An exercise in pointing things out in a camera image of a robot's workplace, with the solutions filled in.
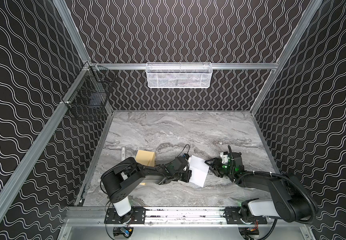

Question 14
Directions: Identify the blue floral letter paper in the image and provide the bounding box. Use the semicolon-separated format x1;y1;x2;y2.
189;155;209;188

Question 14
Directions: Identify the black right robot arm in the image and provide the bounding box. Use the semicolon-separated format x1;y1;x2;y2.
205;152;318;224

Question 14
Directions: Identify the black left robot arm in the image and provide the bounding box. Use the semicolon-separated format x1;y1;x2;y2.
101;154;192;217

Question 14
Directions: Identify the tan kraft envelope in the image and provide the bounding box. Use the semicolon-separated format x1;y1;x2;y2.
135;150;156;167

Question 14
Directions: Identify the small glue stick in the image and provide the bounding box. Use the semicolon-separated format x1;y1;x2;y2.
121;147;126;161

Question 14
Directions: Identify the aluminium back crossbar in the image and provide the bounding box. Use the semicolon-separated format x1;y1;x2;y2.
91;62;279;71

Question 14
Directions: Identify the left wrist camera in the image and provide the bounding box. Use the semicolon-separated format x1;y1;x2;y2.
182;154;190;161

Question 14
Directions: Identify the white wire basket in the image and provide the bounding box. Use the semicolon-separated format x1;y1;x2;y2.
145;67;213;89

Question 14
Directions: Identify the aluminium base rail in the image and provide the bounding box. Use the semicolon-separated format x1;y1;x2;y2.
64;205;309;227

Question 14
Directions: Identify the black wire basket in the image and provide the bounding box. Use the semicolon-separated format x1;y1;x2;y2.
66;66;118;122

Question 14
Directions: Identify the aluminium corner post right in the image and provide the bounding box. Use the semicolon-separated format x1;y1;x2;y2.
250;0;323;116

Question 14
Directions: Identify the aluminium corner post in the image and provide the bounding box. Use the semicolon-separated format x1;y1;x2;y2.
53;0;91;63
250;0;323;116

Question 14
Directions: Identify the aluminium corner post left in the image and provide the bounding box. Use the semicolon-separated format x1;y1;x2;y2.
53;0;91;63

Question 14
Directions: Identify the aluminium left side rail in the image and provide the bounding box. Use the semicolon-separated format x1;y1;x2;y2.
0;62;90;223

